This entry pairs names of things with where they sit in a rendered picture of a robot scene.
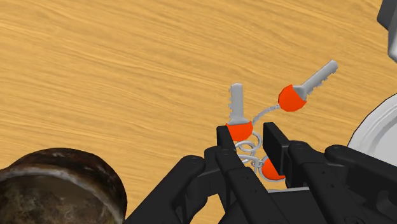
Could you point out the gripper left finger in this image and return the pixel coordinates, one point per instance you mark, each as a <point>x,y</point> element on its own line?
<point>192,186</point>

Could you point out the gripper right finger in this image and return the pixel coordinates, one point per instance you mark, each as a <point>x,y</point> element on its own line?
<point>341,173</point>

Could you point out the white plate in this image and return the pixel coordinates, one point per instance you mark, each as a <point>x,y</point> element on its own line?
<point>381,130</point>

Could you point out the rusty brown bowl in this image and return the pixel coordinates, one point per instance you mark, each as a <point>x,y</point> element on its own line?
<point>52,192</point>

